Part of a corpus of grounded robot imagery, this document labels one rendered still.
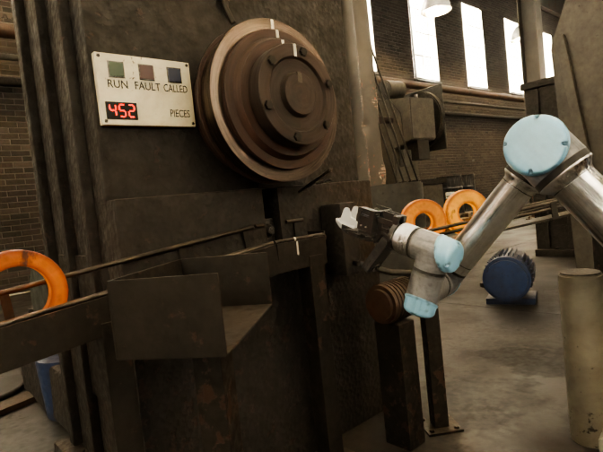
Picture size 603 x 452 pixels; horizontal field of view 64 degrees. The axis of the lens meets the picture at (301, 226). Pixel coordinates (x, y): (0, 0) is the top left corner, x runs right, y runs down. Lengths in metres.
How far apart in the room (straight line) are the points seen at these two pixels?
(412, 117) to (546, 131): 8.29
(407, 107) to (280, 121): 8.04
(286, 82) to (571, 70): 2.82
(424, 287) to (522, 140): 0.37
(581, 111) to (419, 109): 5.85
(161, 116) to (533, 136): 0.91
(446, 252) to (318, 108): 0.60
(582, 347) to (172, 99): 1.37
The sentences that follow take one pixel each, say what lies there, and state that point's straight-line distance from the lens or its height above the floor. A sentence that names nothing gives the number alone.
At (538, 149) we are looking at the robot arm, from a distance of 1.01.
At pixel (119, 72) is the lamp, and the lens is 1.36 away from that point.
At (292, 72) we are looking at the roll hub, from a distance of 1.40.
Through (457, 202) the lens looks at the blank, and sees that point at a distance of 1.69.
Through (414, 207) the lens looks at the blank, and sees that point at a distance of 1.64.
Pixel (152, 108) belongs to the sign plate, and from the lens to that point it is 1.37.
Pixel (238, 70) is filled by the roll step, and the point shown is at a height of 1.18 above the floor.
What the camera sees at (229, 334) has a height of 0.59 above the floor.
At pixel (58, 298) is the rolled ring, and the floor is 0.67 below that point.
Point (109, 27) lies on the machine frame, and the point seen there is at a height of 1.31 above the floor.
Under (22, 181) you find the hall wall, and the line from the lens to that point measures 7.36.
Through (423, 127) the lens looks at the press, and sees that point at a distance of 9.48.
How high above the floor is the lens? 0.82
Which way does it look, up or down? 3 degrees down
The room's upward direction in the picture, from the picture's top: 6 degrees counter-clockwise
